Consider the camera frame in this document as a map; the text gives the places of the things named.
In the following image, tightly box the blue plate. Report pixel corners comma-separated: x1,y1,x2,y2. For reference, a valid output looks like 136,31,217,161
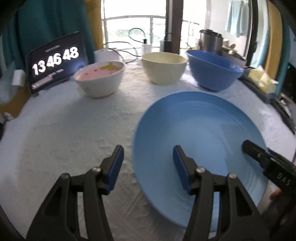
133,91,267,227

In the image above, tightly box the large blue bowl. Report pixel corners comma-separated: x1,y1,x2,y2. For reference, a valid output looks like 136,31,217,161
186,50,243,92

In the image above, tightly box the white pink strawberry bowl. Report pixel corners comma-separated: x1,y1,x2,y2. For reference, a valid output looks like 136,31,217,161
73,61,126,98

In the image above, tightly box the beige bowl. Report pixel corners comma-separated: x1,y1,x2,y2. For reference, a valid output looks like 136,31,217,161
142,52,188,86

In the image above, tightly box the white knitted tablecloth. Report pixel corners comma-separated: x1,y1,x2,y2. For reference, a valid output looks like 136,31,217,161
0,55,296,241

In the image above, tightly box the yellow tissue pack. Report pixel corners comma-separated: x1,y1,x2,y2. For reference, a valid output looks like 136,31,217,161
248,66,278,94

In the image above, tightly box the brown cardboard box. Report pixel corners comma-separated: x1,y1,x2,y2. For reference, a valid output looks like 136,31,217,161
1,87,31,120

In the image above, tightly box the small white box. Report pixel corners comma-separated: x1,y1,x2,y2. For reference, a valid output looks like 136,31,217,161
11,69,26,87

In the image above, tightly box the steel electric cooker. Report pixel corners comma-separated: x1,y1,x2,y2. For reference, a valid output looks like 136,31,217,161
199,29,223,55

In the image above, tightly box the hanging light blue towel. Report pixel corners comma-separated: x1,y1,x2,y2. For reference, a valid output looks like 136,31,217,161
225,1,249,38

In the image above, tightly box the tablet showing clock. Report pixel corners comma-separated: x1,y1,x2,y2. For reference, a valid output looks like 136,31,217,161
26,32,88,95

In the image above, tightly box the white desk lamp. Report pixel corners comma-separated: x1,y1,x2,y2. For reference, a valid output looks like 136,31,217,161
93,48,125,63

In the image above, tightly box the black power adapter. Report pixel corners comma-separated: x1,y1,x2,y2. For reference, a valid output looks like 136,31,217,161
159,40,172,53

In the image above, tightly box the teal curtain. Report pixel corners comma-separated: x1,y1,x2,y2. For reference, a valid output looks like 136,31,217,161
1,0,95,71

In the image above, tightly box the black cable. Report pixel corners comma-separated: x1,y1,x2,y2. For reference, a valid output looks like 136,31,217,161
128,27,147,45

